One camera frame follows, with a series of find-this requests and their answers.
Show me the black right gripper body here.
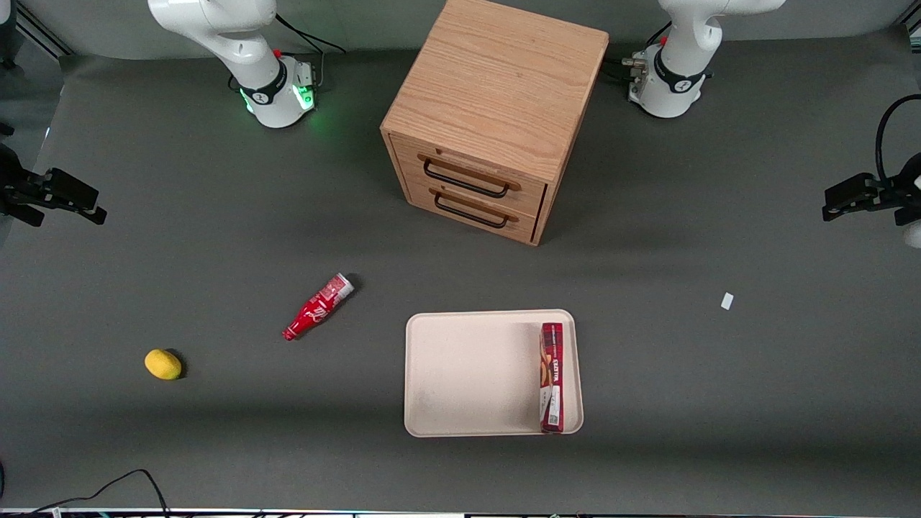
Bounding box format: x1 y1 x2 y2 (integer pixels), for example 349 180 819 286
0 144 45 209

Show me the red cookie box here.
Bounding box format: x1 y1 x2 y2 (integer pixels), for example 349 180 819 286
540 322 565 434

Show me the beige plastic tray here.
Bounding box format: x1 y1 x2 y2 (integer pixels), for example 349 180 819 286
404 309 584 438

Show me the yellow lemon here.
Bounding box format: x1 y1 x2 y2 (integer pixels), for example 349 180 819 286
145 349 183 381

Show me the red cola bottle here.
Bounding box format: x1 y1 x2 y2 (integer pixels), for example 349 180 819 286
282 273 355 342

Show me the wooden drawer front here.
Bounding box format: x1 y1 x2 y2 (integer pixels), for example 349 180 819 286
404 178 540 244
391 134 548 218

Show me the wooden drawer cabinet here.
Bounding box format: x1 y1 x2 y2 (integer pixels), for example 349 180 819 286
380 0 610 247

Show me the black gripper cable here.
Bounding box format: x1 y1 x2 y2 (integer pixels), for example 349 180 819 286
874 94 921 184

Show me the black diagonal frame bar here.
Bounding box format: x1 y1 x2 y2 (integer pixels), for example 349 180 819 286
892 14 921 51
14 0 73 58

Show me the black left arm base cable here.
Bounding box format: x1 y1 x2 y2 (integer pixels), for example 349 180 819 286
601 22 670 80

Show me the black arm base cable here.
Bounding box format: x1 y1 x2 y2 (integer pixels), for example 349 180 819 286
601 22 670 80
273 13 346 91

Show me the black floor cable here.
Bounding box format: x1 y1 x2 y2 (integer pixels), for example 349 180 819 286
0 469 171 518

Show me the black right arm base cable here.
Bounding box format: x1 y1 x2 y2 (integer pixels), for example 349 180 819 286
273 13 346 91

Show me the black drawer handle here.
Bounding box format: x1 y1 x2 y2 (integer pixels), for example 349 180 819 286
434 191 509 230
423 158 510 199

